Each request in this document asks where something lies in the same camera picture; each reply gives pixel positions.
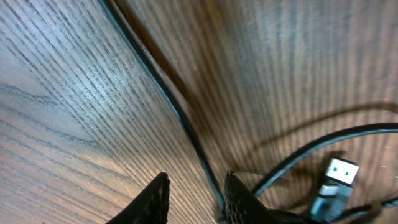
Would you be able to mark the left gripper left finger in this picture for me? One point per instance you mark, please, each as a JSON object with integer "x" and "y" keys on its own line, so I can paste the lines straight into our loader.
{"x": 150, "y": 206}

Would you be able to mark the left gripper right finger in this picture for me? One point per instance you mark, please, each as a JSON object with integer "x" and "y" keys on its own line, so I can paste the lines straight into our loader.
{"x": 242, "y": 207}

